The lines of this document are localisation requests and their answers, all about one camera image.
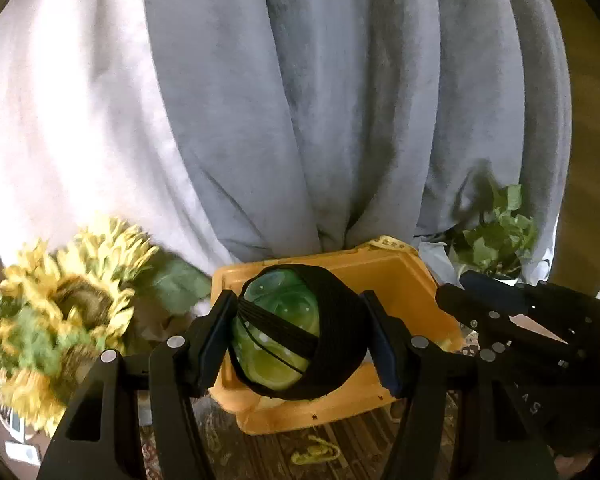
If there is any green ball with black band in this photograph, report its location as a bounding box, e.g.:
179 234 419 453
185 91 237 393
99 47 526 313
229 263 374 402

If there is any white tape dispenser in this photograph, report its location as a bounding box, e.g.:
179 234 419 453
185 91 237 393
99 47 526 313
2 406 44 462

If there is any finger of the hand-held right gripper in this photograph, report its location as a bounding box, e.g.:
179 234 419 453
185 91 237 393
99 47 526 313
458 270 537 311
434 283 520 357

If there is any pale beige curtain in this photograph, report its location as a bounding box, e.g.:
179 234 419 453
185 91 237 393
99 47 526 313
0 0 243 283

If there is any dark wooden door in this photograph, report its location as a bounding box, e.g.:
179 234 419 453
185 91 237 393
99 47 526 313
530 0 600 291

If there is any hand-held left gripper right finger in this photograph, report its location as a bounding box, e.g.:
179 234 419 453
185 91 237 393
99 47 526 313
360 290 556 480

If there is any small yellow toy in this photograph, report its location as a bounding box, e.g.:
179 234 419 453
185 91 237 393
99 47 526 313
289 434 342 466

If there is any green plant in white pot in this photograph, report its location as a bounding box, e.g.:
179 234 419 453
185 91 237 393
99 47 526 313
446 159 542 282

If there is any sunflower bouquet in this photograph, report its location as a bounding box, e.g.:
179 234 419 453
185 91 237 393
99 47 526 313
0 211 217 432

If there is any wide grey curtain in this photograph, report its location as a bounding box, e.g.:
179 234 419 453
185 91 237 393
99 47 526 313
141 0 575 267

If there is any orange plastic crate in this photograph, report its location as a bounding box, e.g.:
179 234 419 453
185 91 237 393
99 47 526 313
210 247 467 436

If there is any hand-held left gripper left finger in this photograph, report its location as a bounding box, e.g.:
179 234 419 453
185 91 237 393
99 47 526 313
36 289 239 480

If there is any person's right hand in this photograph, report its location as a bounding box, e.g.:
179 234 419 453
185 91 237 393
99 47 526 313
554 451 600 480

